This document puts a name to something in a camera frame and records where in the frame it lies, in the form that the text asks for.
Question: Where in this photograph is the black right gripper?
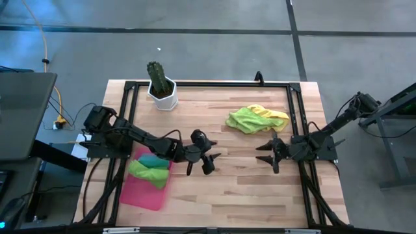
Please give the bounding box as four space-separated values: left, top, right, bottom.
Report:
255 131 290 175

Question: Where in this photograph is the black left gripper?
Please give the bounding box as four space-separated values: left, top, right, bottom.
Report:
183 129 222 176

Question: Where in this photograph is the green microfiber towel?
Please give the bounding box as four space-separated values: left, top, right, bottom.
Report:
226 107 285 135
127 160 170 190

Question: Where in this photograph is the yellow microfiber towel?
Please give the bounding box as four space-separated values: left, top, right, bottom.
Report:
246 103 291 133

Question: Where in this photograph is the teal microfiber towel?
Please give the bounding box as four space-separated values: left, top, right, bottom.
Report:
138 153 170 169

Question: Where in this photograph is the pink tray mat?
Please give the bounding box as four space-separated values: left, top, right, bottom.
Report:
119 146 173 211

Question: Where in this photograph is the white hexagonal plant pot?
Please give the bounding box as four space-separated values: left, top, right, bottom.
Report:
147 77 179 112

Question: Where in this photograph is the green cactus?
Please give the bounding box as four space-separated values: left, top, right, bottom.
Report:
146 60 170 96

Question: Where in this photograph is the white paper sheet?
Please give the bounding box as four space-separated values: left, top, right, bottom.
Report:
70 133 94 163

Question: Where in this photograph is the grey metal table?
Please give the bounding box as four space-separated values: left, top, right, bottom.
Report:
359 83 416 190

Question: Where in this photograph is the black desk beam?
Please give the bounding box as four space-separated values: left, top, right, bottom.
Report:
31 139 88 174

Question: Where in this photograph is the dark grey desk top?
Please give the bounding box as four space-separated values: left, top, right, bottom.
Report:
0 71 59 163

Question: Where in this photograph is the black rounded device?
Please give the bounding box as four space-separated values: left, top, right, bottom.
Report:
0 197 27 230

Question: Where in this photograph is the black aluminium table frame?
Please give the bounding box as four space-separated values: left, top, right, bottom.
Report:
75 80 351 228

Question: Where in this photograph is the black triangular bracket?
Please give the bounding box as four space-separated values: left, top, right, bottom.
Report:
253 70 266 86

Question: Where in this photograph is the silver bracket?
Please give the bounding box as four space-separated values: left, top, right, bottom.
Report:
103 227 140 234
284 228 322 234

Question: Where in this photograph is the thin black floor cable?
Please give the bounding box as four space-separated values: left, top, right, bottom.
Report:
42 97 98 131

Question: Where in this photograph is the yellow extension cord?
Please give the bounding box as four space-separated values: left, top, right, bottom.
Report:
21 0 68 130

